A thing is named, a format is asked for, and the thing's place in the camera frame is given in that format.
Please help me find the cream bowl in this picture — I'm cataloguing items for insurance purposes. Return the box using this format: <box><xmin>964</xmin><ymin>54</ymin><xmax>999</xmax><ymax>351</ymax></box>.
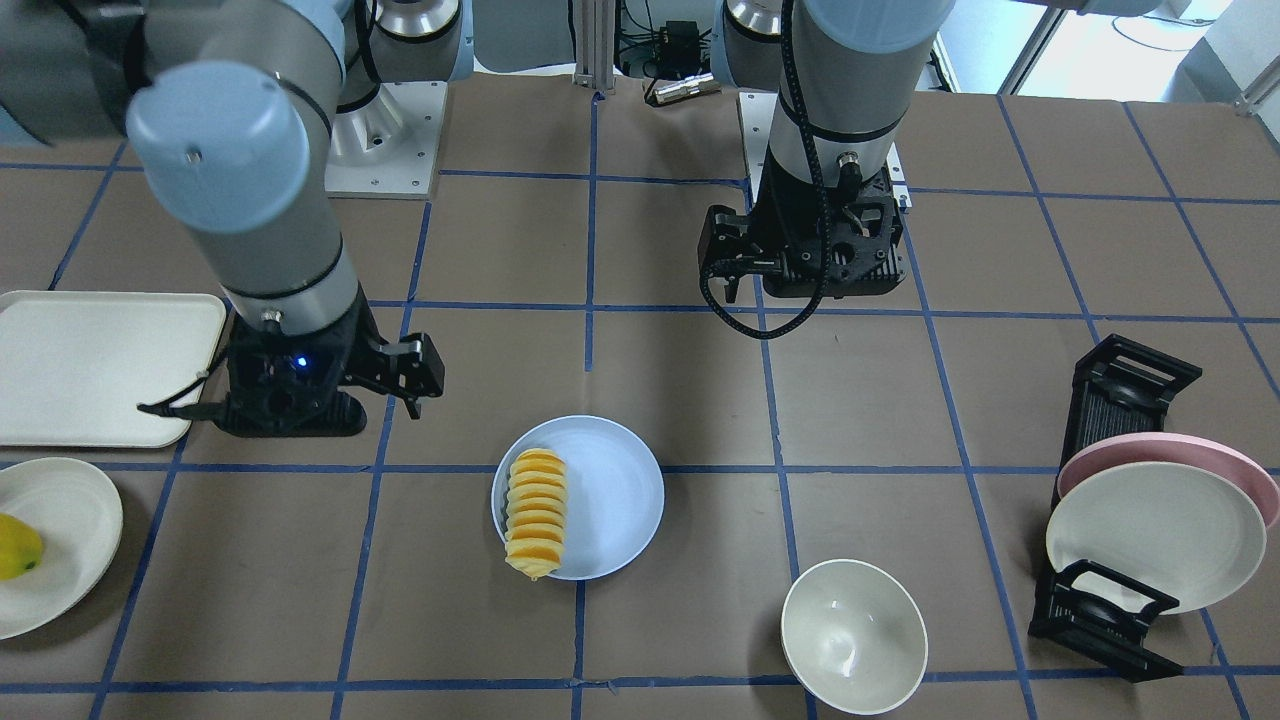
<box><xmin>780</xmin><ymin>559</ymin><xmax>931</xmax><ymax>716</ymax></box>

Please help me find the pink plate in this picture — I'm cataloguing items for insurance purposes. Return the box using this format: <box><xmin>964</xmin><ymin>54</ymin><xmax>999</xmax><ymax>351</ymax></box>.
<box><xmin>1056</xmin><ymin>430</ymin><xmax>1279</xmax><ymax>528</ymax></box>

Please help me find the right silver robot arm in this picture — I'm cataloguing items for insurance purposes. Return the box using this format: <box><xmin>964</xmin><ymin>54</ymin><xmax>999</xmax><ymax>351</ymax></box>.
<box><xmin>3</xmin><ymin>1</ymin><xmax>474</xmax><ymax>438</ymax></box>

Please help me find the sliced yellow bread loaf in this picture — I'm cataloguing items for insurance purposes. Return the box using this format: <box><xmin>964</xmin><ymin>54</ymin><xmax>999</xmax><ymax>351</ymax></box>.
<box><xmin>503</xmin><ymin>448</ymin><xmax>570</xmax><ymax>582</ymax></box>

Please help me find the yellow lemon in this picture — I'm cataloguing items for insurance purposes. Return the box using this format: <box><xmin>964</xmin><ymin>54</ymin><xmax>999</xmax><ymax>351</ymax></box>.
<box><xmin>1</xmin><ymin>512</ymin><xmax>45</xmax><ymax>582</ymax></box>

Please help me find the white rectangular tray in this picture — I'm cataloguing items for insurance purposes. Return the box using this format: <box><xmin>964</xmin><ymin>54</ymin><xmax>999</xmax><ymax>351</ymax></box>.
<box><xmin>1</xmin><ymin>290</ymin><xmax>227</xmax><ymax>448</ymax></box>

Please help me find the aluminium frame post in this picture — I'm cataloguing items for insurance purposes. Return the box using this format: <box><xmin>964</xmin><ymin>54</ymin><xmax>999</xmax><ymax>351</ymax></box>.
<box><xmin>570</xmin><ymin>0</ymin><xmax>618</xmax><ymax>95</ymax></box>

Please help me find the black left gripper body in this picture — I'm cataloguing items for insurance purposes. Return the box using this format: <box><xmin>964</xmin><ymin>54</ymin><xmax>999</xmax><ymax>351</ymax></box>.
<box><xmin>748</xmin><ymin>160</ymin><xmax>905</xmax><ymax>300</ymax></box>

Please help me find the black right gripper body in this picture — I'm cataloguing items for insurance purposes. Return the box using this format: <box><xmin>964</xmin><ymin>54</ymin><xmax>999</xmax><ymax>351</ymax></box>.
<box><xmin>215</xmin><ymin>295</ymin><xmax>379</xmax><ymax>438</ymax></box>

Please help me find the cream round plate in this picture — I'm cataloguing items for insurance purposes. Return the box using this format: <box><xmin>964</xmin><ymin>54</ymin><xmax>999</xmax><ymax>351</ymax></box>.
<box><xmin>1</xmin><ymin>457</ymin><xmax>124</xmax><ymax>641</ymax></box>

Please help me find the cream plate in rack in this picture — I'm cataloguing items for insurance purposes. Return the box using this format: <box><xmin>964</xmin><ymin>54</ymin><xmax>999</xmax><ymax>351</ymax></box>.
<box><xmin>1044</xmin><ymin>462</ymin><xmax>1267</xmax><ymax>612</ymax></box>

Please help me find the light blue plate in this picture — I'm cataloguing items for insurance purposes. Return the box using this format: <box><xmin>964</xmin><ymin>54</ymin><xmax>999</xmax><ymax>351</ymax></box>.
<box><xmin>490</xmin><ymin>415</ymin><xmax>666</xmax><ymax>582</ymax></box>

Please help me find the black dish rack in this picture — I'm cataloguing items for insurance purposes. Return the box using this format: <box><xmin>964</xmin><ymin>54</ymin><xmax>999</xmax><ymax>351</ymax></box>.
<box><xmin>1028</xmin><ymin>334</ymin><xmax>1203</xmax><ymax>684</ymax></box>

